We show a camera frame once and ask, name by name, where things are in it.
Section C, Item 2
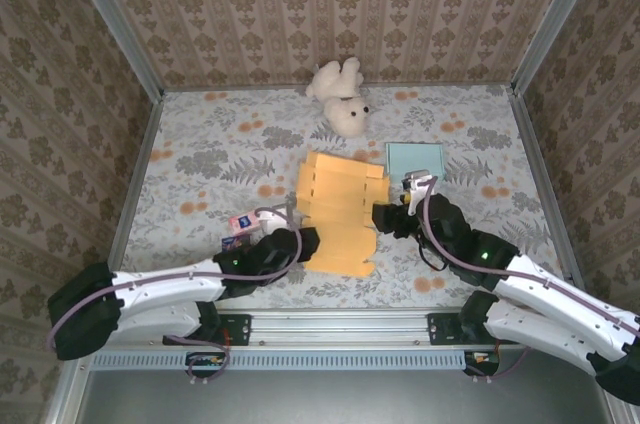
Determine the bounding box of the floral tablecloth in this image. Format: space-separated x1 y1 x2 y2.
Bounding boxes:
110 85 574 310

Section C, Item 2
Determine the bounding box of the aluminium frame post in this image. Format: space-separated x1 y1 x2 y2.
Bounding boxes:
510 0 609 95
59 0 165 100

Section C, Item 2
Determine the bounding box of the cream plush teddy bear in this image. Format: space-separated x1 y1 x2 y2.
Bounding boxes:
305 56 372 138

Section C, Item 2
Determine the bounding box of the aluminium table rail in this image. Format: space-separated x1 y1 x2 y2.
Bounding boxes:
74 308 609 345

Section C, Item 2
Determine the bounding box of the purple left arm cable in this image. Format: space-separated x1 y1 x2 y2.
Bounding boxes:
47 206 304 385

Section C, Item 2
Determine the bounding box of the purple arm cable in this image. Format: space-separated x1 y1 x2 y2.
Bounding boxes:
47 206 304 385
417 178 640 381

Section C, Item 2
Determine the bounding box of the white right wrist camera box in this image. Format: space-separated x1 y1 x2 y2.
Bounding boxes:
399 169 435 205

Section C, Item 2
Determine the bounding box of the pink tissue pack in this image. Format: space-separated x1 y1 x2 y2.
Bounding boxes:
227 211 262 236

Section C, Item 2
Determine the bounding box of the black connector board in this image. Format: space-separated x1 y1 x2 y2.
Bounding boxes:
185 351 227 379
462 349 501 378

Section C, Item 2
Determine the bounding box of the grey slotted cable duct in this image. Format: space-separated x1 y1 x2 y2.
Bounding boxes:
91 349 469 371

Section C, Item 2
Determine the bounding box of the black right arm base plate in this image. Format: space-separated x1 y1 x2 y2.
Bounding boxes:
427 312 520 347

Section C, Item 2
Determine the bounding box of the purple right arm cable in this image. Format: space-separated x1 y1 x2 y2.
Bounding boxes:
417 178 640 381

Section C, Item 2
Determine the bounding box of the grey metal panel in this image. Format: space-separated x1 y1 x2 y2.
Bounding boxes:
74 369 616 424

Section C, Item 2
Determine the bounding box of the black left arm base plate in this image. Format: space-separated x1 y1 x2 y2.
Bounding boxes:
162 312 252 347

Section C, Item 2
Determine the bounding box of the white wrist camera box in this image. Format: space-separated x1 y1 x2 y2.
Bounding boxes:
257 208 289 235
399 169 435 205

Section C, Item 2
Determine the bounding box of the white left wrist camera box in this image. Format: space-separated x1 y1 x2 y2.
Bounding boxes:
257 208 289 235

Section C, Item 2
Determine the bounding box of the orange paper box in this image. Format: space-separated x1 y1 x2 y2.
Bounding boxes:
294 151 391 278

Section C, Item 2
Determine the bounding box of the aluminium side rail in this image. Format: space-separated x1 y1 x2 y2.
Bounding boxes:
507 86 594 308
94 91 165 310

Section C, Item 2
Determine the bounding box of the light blue paper box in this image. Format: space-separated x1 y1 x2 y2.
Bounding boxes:
384 142 447 184

